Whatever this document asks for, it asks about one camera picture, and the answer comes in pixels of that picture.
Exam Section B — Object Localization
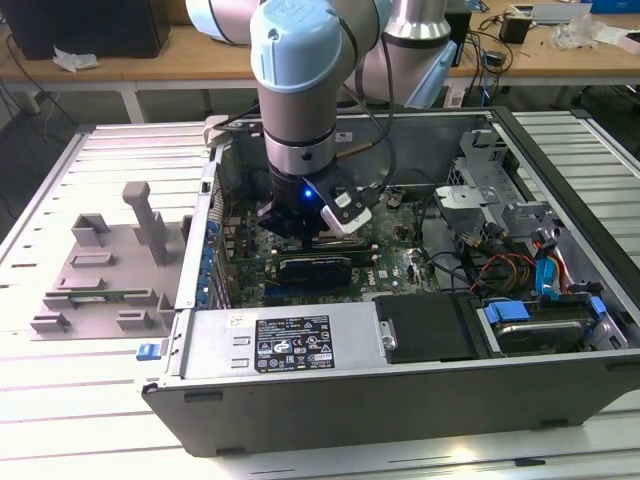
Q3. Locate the metal socket cover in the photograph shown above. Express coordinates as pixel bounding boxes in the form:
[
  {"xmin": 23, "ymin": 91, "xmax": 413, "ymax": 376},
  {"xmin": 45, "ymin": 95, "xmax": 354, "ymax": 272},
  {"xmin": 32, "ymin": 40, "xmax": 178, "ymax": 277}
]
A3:
[{"xmin": 322, "ymin": 230, "xmax": 362, "ymax": 246}]

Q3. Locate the black RAM slot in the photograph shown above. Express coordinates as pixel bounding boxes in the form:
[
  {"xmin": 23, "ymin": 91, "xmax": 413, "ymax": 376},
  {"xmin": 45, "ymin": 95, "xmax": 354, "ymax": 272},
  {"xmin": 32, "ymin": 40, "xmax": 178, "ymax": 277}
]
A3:
[
  {"xmin": 272, "ymin": 248, "xmax": 380, "ymax": 260},
  {"xmin": 276, "ymin": 241, "xmax": 376, "ymax": 251}
]

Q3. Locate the black graphics card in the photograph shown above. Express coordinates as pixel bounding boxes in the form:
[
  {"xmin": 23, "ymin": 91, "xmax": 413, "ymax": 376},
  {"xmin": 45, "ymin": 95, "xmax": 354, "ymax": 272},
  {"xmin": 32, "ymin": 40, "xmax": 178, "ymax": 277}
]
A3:
[{"xmin": 276, "ymin": 254, "xmax": 355, "ymax": 303}]

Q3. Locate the green motherboard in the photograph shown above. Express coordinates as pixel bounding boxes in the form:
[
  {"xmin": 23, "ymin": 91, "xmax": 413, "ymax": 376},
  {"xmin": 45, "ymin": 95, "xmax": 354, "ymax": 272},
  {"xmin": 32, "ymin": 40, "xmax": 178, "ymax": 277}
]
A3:
[{"xmin": 218, "ymin": 191, "xmax": 444, "ymax": 309}]

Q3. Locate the grey case release latch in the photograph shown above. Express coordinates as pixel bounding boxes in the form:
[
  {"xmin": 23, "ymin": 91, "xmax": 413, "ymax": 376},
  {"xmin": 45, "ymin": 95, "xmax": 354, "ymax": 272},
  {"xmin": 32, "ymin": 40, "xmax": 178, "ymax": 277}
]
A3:
[{"xmin": 203, "ymin": 114, "xmax": 236, "ymax": 147}]

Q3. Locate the silver power supply unit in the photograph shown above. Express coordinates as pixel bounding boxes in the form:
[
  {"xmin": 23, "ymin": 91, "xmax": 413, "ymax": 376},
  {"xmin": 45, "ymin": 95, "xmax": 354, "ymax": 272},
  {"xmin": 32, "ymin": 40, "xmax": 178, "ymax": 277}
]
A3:
[{"xmin": 174, "ymin": 301, "xmax": 390, "ymax": 384}]

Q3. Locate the silver metal disk bay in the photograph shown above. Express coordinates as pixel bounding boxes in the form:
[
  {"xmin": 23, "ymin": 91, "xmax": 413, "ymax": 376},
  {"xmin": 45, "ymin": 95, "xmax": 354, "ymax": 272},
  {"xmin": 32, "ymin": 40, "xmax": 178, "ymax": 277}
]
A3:
[{"xmin": 432, "ymin": 127, "xmax": 566, "ymax": 241}]

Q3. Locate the grey plastic parts rack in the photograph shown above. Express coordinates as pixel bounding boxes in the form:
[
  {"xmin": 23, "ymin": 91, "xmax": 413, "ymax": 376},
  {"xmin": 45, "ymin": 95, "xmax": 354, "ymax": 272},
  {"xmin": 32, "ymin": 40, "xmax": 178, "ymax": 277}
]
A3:
[{"xmin": 29, "ymin": 180, "xmax": 194, "ymax": 342}]

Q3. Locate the black plastic drive cover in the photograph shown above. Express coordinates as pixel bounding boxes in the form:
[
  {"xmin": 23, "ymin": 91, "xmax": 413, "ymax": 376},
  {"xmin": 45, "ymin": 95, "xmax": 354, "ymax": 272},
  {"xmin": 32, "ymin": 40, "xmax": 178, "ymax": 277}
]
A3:
[{"xmin": 372, "ymin": 293, "xmax": 484, "ymax": 365}]

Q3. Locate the green RAM stick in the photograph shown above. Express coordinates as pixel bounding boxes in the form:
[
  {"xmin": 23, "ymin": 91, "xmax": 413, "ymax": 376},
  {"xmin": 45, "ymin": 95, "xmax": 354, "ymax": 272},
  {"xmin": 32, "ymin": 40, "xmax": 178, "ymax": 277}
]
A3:
[{"xmin": 67, "ymin": 291, "xmax": 127, "ymax": 305}]

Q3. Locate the open black PC case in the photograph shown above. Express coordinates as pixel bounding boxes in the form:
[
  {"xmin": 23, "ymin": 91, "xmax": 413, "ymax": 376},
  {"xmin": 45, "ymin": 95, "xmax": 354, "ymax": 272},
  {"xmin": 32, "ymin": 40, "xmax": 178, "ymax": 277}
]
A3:
[{"xmin": 141, "ymin": 106, "xmax": 640, "ymax": 459}]

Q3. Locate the tall black box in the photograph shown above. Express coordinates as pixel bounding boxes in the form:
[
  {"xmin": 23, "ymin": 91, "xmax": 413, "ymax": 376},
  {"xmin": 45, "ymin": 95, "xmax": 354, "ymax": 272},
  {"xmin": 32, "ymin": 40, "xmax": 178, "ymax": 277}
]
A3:
[{"xmin": 447, "ymin": 8, "xmax": 474, "ymax": 69}]

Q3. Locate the black computer tower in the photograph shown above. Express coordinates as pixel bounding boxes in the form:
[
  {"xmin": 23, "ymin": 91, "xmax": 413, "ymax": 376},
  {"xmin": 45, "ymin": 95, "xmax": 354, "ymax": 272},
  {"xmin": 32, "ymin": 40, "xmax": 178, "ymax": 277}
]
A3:
[{"xmin": 0, "ymin": 0, "xmax": 171, "ymax": 61}]

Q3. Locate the crumpled white paper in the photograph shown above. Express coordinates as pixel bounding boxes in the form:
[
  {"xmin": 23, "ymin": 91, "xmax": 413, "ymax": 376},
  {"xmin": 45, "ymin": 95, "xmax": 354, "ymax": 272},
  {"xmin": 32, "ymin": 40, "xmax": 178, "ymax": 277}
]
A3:
[{"xmin": 52, "ymin": 44, "xmax": 100, "ymax": 75}]

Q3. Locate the hard disk in blue carrier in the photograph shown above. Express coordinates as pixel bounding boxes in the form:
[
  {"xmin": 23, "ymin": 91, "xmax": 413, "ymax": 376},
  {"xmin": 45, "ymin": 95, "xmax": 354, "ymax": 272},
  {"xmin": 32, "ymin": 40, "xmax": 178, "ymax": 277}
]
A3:
[{"xmin": 482, "ymin": 295, "xmax": 609, "ymax": 357}]

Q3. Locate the black cube power adapter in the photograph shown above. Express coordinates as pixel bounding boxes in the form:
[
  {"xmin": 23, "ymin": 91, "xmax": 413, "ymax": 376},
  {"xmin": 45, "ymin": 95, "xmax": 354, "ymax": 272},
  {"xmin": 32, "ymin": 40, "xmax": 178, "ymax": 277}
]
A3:
[{"xmin": 499, "ymin": 14, "xmax": 531, "ymax": 45}]

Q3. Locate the long wooden desk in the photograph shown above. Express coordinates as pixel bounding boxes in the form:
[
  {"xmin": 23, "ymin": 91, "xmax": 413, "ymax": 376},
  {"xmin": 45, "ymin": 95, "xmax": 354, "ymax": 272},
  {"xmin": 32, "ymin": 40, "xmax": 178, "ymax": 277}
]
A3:
[{"xmin": 0, "ymin": 0, "xmax": 640, "ymax": 126}]

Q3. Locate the grey flat device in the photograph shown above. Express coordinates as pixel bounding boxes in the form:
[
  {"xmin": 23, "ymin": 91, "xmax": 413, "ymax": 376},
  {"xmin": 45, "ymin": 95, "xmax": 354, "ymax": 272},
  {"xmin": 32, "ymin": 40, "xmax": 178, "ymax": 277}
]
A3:
[{"xmin": 509, "ymin": 2, "xmax": 591, "ymax": 27}]

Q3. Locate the black office chair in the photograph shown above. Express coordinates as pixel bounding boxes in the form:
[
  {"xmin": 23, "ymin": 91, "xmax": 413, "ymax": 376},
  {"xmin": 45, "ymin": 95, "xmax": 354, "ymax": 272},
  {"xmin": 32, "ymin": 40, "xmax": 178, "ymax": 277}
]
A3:
[{"xmin": 569, "ymin": 82, "xmax": 640, "ymax": 134}]

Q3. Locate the crumpled clear plastic bag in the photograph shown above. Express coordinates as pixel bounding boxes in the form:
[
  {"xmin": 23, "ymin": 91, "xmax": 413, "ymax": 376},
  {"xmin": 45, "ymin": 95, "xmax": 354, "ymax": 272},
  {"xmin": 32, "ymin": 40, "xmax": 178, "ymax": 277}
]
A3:
[{"xmin": 551, "ymin": 13, "xmax": 600, "ymax": 51}]

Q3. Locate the white flat box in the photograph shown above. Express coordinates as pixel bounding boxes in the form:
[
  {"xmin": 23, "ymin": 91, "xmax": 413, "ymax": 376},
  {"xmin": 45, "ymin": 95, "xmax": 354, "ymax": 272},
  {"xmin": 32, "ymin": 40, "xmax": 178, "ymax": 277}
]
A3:
[{"xmin": 597, "ymin": 24, "xmax": 640, "ymax": 55}]

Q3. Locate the blue flat box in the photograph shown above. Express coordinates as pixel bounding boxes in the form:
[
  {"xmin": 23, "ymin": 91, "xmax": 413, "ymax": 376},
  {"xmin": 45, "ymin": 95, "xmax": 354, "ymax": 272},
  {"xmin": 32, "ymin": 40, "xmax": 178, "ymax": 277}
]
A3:
[{"xmin": 589, "ymin": 0, "xmax": 640, "ymax": 16}]

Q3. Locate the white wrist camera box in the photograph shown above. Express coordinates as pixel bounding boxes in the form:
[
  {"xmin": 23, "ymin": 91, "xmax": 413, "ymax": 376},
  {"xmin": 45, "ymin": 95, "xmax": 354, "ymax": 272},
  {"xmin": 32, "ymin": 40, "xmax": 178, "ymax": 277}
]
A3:
[{"xmin": 312, "ymin": 174, "xmax": 381, "ymax": 236}]

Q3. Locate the red yellow wire bundle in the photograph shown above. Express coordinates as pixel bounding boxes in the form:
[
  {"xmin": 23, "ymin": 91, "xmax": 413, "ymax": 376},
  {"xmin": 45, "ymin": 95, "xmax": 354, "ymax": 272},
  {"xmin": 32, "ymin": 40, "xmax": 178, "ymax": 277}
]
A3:
[{"xmin": 477, "ymin": 252, "xmax": 540, "ymax": 297}]

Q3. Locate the blue flat data wire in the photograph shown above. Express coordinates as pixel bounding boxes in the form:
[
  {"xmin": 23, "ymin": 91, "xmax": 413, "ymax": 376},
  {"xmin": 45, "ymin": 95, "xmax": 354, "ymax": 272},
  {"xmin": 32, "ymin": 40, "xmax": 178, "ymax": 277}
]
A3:
[{"xmin": 535, "ymin": 249, "xmax": 569, "ymax": 304}]

